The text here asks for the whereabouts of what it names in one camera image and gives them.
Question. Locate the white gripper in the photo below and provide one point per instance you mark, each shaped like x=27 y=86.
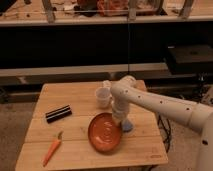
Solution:
x=120 y=110

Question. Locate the orange ceramic bowl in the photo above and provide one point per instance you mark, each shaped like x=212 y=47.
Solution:
x=103 y=134

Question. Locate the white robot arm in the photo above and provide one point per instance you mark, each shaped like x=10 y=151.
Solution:
x=196 y=116

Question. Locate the white plastic cup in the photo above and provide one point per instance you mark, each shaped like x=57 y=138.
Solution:
x=103 y=97

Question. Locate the small white cup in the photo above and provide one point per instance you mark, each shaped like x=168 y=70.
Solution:
x=106 y=84

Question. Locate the black striped box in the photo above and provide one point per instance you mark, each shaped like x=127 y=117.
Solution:
x=58 y=114

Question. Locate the wooden table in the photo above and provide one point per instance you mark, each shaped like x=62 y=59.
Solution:
x=142 y=146

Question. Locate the orange toy carrot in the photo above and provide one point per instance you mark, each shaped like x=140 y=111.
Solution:
x=52 y=149

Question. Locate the black box on shelf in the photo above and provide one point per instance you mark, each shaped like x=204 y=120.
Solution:
x=193 y=59

